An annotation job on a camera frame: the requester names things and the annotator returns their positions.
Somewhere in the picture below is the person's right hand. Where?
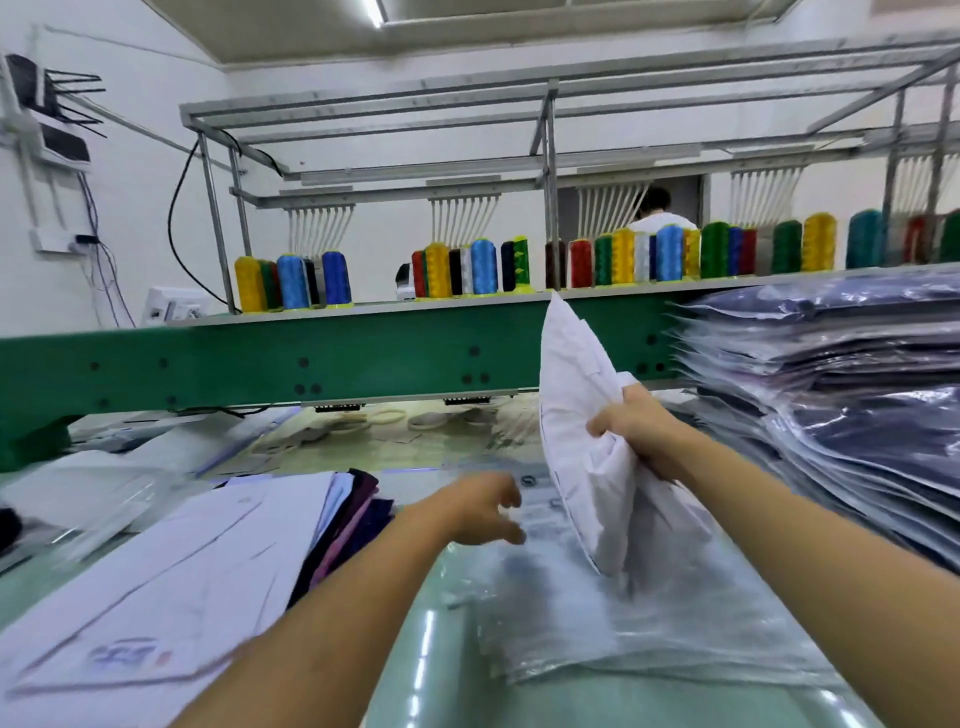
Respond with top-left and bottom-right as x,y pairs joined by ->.
586,384 -> 707,485

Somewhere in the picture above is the person's left hand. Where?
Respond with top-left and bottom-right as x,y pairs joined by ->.
432,472 -> 530,551

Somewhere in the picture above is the white shirt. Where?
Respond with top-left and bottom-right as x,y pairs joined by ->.
537,292 -> 719,582

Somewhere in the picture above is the stack of bagged garments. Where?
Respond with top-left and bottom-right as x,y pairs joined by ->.
675,270 -> 960,575

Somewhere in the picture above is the stack of plastic bags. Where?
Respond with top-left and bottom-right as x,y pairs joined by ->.
447,465 -> 845,692

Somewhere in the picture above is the person's right forearm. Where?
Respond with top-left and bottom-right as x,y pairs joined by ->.
672,442 -> 960,728

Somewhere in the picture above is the person's left forearm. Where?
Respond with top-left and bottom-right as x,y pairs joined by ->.
172,507 -> 464,728

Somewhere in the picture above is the row of coloured thread spools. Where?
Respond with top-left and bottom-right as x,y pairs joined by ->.
232,207 -> 960,314

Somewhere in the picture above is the green machine beam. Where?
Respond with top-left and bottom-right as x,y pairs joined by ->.
0,285 -> 722,474

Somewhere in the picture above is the grey metal thread rack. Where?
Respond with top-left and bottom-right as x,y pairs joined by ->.
180,37 -> 960,309

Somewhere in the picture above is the white box device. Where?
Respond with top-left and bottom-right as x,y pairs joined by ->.
142,285 -> 209,326

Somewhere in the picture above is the crumpled clear plastic film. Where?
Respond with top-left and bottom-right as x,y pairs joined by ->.
0,450 -> 200,564

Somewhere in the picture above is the black hanging cable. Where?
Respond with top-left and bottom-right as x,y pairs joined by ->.
166,142 -> 239,309

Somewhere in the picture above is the white wall socket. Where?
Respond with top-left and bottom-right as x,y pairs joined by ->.
33,228 -> 101,258

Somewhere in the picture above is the wall router with antennas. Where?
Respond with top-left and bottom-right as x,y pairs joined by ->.
0,52 -> 107,174

